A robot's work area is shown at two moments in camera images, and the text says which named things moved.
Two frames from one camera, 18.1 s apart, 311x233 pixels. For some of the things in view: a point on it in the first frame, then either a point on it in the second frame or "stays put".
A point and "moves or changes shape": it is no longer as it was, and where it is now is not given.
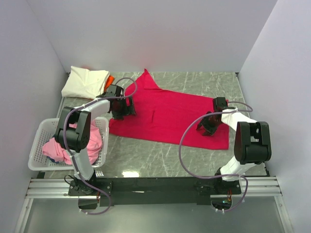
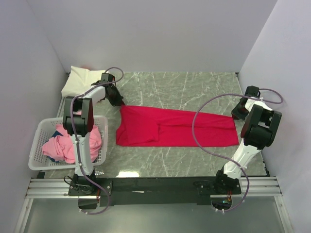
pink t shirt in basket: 51,146 stays put
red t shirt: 168,116 moves or changes shape
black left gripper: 128,110 to 118,101
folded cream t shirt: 85,84 stays put
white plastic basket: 46,128 stays put
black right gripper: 205,119 to 236,115
